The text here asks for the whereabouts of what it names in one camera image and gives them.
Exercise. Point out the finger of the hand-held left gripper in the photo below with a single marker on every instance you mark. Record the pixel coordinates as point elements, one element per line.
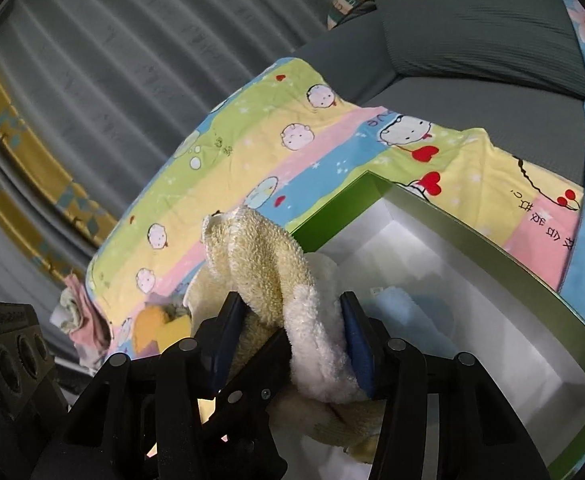
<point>252,385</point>

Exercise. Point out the yellow patterned curtain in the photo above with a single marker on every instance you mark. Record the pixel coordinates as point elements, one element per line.
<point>17,145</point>

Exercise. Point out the pink and white crumpled cloth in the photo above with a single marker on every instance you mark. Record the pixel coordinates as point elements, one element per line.
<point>85,320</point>

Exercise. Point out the light blue fluffy towel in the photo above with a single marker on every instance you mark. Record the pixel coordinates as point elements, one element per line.
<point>412,315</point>

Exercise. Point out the green box with white interior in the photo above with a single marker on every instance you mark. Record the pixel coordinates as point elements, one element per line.
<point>472,285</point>

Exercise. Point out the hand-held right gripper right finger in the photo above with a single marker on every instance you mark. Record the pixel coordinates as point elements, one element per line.
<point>360,350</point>

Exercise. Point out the cream and white fluffy towel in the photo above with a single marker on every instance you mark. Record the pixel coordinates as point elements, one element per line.
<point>262,270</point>

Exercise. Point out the grey curtain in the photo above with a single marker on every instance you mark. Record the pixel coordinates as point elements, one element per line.
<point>122,60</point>

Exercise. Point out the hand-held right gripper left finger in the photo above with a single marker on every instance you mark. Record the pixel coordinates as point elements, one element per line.
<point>225,330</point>

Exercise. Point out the striped cartoon printed blanket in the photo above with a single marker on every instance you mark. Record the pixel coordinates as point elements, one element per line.
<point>252,150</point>

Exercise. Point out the grey sofa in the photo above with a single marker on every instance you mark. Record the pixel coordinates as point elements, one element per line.
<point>472,115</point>

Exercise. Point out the grey sofa cushion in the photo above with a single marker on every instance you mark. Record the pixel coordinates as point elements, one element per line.
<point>472,25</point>

